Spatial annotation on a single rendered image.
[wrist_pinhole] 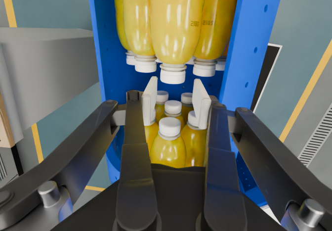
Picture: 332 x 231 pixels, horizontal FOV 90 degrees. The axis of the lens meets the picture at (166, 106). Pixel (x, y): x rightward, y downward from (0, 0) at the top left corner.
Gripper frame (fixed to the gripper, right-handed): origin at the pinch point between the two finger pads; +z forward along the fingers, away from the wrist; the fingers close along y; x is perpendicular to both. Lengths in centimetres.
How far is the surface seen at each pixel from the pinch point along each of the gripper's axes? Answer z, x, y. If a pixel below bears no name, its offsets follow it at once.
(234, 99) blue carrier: 2.8, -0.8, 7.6
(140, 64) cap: 11.9, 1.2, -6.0
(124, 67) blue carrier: 21.6, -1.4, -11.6
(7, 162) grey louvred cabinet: 108, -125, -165
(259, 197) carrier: 24, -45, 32
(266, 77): 109, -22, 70
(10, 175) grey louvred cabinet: 106, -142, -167
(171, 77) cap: 6.7, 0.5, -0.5
